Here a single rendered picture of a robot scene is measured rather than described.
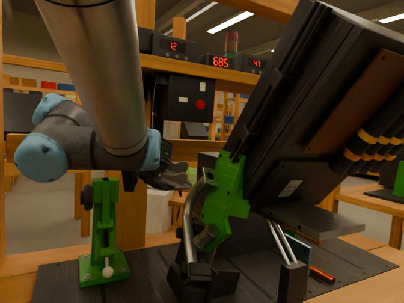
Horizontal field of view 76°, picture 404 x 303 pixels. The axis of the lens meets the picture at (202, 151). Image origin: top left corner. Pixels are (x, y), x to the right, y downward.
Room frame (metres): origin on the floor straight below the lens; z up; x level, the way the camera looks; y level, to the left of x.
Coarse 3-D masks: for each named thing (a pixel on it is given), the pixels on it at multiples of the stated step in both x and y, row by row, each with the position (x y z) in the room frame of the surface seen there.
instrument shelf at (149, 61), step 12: (144, 60) 0.78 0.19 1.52; (156, 60) 0.79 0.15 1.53; (168, 60) 0.81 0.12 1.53; (180, 60) 0.83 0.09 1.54; (144, 72) 0.86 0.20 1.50; (168, 72) 0.83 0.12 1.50; (180, 72) 0.83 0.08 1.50; (192, 72) 0.85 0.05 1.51; (204, 72) 0.87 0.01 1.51; (216, 72) 0.89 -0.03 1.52; (228, 72) 0.91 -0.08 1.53; (240, 72) 0.93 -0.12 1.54; (216, 84) 1.00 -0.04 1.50; (228, 84) 0.99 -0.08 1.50; (240, 84) 0.97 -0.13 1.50; (252, 84) 0.96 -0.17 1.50
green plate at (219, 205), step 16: (224, 160) 0.70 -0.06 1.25; (240, 160) 0.64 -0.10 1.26; (224, 176) 0.68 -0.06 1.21; (240, 176) 0.65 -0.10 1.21; (208, 192) 0.72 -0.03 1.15; (224, 192) 0.65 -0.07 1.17; (240, 192) 0.66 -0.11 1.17; (208, 208) 0.69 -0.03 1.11; (224, 208) 0.63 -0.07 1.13; (240, 208) 0.66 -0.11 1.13
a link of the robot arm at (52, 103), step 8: (48, 96) 0.48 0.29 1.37; (56, 96) 0.49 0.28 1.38; (40, 104) 0.47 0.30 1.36; (48, 104) 0.48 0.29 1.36; (56, 104) 0.48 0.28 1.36; (64, 104) 0.49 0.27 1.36; (72, 104) 0.51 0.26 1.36; (40, 112) 0.47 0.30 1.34; (48, 112) 0.47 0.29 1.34; (56, 112) 0.47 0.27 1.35; (64, 112) 0.47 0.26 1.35; (72, 112) 0.48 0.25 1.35; (80, 112) 0.50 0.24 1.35; (32, 120) 0.48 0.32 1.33; (40, 120) 0.47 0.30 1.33; (80, 120) 0.49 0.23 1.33; (88, 120) 0.50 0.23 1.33
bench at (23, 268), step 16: (160, 240) 0.97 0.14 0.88; (176, 240) 0.98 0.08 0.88; (352, 240) 1.08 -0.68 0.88; (368, 240) 1.10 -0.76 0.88; (16, 256) 0.79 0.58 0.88; (32, 256) 0.80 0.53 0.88; (48, 256) 0.80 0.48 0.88; (64, 256) 0.81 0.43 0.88; (384, 256) 0.96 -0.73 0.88; (400, 256) 0.96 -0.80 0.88; (0, 272) 0.70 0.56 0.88; (16, 272) 0.71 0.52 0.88; (32, 272) 0.72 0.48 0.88; (0, 288) 0.64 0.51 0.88; (16, 288) 0.64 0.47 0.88; (32, 288) 0.64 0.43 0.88
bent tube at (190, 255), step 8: (208, 168) 0.72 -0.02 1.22; (208, 176) 0.72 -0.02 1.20; (200, 184) 0.71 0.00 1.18; (208, 184) 0.68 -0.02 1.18; (216, 184) 0.69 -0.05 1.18; (192, 192) 0.73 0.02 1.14; (200, 192) 0.74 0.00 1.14; (192, 200) 0.74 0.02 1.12; (184, 208) 0.74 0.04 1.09; (192, 208) 0.74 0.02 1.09; (184, 216) 0.73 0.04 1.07; (184, 224) 0.71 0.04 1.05; (184, 232) 0.70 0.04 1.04; (192, 232) 0.70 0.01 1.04; (184, 240) 0.68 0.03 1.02; (192, 248) 0.66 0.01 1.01; (192, 256) 0.64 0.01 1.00
